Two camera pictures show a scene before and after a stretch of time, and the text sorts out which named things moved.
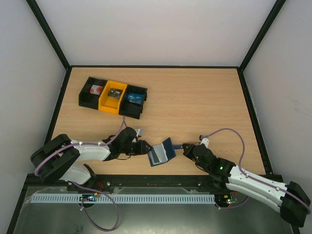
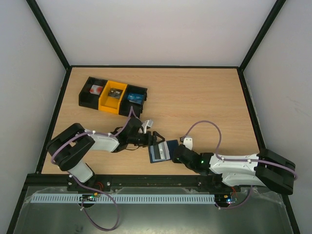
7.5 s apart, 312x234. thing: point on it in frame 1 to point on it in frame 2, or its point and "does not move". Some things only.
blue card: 136,98 does not move
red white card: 96,89 does not move
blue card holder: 163,152 does not move
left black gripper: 142,149 to 148,143
